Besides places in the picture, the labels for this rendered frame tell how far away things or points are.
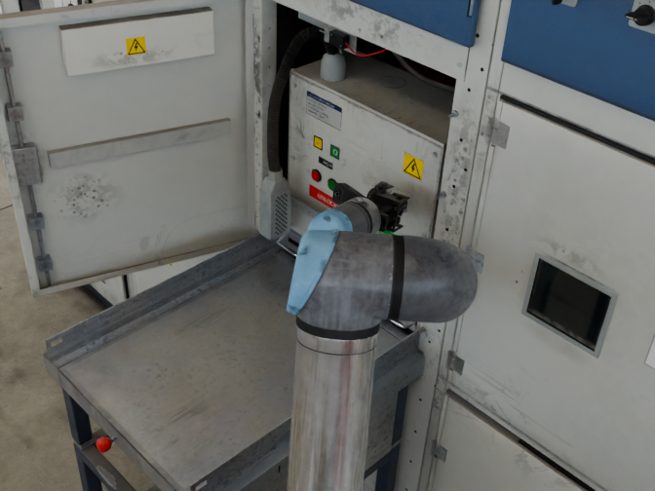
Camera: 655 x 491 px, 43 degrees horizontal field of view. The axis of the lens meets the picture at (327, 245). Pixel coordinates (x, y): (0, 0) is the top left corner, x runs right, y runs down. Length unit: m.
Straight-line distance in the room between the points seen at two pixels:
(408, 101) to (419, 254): 0.93
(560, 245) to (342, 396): 0.65
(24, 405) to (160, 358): 1.22
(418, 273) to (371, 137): 0.90
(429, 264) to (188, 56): 1.12
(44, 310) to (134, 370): 1.59
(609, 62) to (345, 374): 0.68
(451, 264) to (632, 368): 0.65
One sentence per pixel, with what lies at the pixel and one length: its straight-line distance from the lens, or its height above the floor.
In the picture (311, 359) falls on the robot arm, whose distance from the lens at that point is 1.12.
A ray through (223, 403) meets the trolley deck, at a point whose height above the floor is 0.85.
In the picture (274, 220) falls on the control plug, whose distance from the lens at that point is 2.18.
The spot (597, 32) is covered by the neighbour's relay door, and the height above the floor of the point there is 1.76.
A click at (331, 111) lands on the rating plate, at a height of 1.34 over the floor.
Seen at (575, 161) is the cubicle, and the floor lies 1.53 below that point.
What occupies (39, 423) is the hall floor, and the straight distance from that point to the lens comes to 3.13.
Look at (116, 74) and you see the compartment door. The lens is 2.05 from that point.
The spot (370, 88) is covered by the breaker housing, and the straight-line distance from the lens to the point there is 2.03.
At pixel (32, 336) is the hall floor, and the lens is 3.47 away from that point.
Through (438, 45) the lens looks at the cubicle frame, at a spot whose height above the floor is 1.62.
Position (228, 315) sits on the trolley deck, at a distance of 2.15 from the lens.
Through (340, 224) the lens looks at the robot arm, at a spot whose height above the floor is 1.35.
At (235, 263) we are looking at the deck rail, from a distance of 2.30.
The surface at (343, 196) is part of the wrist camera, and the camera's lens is 1.82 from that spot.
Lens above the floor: 2.26
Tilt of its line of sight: 36 degrees down
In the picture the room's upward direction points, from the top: 3 degrees clockwise
